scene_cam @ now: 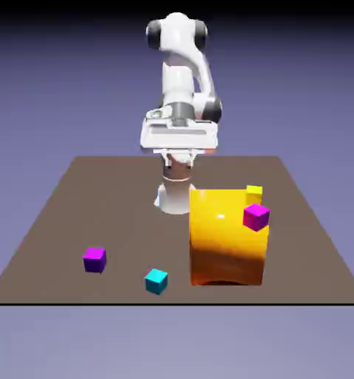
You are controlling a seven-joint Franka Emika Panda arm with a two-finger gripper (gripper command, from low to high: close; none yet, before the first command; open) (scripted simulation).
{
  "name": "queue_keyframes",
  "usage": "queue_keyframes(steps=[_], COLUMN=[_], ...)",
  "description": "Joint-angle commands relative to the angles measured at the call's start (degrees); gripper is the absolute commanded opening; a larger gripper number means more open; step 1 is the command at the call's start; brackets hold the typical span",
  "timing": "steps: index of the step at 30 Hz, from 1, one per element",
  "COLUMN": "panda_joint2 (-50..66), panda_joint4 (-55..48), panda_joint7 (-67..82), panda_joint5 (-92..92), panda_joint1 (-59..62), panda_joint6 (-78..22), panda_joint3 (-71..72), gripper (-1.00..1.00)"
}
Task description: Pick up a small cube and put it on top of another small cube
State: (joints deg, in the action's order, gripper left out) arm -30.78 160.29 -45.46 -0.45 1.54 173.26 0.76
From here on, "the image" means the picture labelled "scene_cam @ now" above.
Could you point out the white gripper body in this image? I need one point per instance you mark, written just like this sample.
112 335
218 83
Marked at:
178 139

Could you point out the small purple cube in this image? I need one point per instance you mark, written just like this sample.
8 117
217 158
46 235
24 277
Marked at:
94 260

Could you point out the small magenta cube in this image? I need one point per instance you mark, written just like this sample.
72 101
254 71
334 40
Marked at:
255 217

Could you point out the large orange box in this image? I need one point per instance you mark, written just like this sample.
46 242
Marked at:
224 242

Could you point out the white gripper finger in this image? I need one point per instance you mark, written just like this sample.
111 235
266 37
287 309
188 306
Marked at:
191 161
167 160

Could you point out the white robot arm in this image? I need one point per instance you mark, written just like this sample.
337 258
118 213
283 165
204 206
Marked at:
178 47

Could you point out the small cyan cube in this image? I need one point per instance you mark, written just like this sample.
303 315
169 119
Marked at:
156 282

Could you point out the small yellow cube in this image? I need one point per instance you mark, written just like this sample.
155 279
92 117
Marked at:
254 192

